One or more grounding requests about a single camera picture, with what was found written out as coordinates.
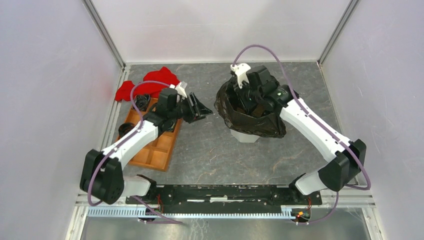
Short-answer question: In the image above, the small black bag in tray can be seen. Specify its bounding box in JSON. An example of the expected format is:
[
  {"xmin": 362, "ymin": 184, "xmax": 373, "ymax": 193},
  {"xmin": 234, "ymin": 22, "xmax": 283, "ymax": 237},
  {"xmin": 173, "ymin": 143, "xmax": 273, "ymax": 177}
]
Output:
[{"xmin": 133, "ymin": 93, "xmax": 151, "ymax": 112}]

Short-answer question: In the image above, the black plastic trash bag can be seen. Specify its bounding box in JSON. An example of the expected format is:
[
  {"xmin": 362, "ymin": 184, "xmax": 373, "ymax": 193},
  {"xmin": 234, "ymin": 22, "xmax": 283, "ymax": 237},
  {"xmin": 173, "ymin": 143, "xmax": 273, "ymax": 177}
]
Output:
[{"xmin": 214, "ymin": 80, "xmax": 287, "ymax": 139}]

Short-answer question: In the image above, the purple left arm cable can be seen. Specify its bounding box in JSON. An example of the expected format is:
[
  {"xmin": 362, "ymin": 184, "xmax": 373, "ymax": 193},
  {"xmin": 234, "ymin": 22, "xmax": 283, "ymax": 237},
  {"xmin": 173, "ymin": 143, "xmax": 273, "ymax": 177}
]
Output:
[{"xmin": 86, "ymin": 80, "xmax": 176, "ymax": 207}]

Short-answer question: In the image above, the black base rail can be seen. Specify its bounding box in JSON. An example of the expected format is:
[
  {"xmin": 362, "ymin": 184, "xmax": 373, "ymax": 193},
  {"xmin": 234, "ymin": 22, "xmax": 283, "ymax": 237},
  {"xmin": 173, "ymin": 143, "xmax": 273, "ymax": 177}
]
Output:
[{"xmin": 125, "ymin": 184, "xmax": 323, "ymax": 214}]

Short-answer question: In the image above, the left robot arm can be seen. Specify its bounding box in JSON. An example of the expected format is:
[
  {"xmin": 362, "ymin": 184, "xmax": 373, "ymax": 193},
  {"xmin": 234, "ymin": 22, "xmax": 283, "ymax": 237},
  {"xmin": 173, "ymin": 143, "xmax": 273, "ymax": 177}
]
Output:
[{"xmin": 79, "ymin": 86, "xmax": 213, "ymax": 205}]

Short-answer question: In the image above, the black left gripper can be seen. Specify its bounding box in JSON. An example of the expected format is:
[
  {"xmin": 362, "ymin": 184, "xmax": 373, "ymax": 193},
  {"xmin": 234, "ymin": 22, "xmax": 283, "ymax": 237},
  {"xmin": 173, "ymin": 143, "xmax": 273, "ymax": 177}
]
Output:
[{"xmin": 168, "ymin": 92, "xmax": 213, "ymax": 124}]

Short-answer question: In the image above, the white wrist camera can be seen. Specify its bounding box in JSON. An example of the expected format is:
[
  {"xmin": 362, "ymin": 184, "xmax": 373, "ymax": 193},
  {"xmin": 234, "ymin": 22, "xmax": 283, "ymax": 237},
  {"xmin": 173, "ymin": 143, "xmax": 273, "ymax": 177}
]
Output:
[
  {"xmin": 230, "ymin": 63, "xmax": 251, "ymax": 89},
  {"xmin": 170, "ymin": 81, "xmax": 188, "ymax": 99}
]

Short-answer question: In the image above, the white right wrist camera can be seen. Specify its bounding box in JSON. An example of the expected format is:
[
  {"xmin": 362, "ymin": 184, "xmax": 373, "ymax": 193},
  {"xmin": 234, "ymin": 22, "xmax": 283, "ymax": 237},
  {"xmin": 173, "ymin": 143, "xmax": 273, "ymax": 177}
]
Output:
[{"xmin": 230, "ymin": 63, "xmax": 251, "ymax": 89}]

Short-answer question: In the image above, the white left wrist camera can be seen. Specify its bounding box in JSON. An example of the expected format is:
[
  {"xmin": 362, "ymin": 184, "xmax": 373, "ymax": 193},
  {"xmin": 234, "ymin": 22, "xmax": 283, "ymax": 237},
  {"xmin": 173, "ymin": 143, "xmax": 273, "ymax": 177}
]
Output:
[{"xmin": 170, "ymin": 81, "xmax": 188, "ymax": 99}]

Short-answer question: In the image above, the wooden compartment tray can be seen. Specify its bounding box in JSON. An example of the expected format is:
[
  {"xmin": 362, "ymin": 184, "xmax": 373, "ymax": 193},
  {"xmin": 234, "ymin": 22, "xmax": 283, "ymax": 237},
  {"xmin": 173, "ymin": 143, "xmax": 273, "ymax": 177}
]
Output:
[{"xmin": 128, "ymin": 119, "xmax": 183, "ymax": 172}]

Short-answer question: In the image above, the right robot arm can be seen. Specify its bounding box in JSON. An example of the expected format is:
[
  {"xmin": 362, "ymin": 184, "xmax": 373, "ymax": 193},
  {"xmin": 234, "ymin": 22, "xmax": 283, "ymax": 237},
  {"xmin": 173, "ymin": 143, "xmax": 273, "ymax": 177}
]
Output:
[{"xmin": 230, "ymin": 63, "xmax": 367, "ymax": 204}]

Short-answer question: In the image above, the white plastic trash bin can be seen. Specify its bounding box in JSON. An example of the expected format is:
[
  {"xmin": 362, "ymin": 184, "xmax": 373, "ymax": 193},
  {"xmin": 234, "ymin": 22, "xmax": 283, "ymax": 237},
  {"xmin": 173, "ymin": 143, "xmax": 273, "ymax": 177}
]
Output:
[{"xmin": 230, "ymin": 129, "xmax": 260, "ymax": 143}]

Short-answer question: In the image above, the red cloth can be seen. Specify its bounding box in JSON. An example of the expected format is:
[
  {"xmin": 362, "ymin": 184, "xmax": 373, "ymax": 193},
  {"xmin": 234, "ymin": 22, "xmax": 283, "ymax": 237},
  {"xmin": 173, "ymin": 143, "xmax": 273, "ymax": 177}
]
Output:
[{"xmin": 114, "ymin": 66, "xmax": 180, "ymax": 102}]

